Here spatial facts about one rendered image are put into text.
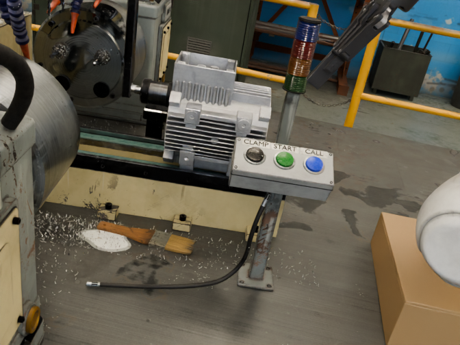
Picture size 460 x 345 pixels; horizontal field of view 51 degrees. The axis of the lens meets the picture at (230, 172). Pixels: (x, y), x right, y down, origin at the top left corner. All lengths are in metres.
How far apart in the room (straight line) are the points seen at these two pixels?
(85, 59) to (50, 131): 0.54
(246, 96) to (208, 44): 3.12
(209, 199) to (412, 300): 0.45
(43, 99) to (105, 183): 0.34
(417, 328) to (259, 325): 0.26
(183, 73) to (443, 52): 5.29
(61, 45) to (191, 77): 0.41
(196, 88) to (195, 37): 3.16
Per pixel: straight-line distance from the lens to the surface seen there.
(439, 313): 0.89
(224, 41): 4.07
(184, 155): 0.97
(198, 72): 0.96
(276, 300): 0.93
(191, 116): 0.94
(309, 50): 1.28
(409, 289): 0.90
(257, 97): 0.98
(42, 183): 0.73
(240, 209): 1.05
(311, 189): 0.82
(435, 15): 6.02
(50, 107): 0.78
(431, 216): 0.72
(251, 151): 0.80
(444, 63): 6.14
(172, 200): 1.05
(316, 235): 1.14
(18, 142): 0.58
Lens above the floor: 1.40
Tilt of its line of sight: 27 degrees down
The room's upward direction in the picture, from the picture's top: 10 degrees clockwise
